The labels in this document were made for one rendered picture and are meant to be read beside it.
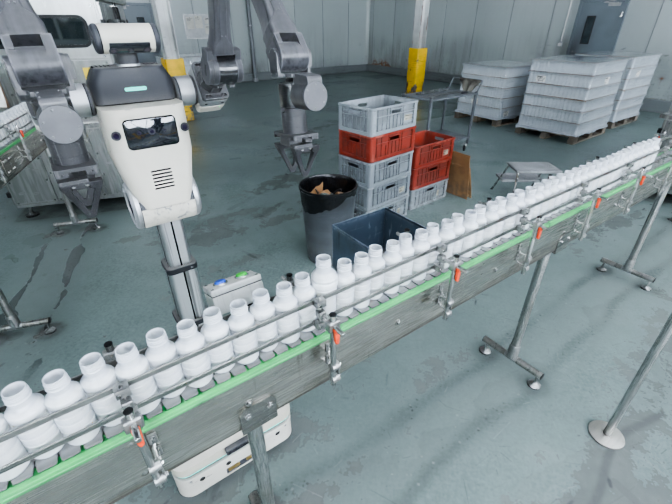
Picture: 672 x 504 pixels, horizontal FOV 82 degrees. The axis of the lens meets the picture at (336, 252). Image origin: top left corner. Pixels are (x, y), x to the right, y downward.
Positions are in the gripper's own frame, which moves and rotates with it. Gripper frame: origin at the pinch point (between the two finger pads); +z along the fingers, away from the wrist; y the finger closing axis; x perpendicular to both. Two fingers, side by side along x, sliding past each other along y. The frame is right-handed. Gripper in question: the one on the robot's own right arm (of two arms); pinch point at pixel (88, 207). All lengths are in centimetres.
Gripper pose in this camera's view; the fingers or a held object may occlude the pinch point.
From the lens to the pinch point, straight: 88.8
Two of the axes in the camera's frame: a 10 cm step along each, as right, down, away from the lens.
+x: 8.1, -3.0, 5.0
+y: 5.9, 4.2, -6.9
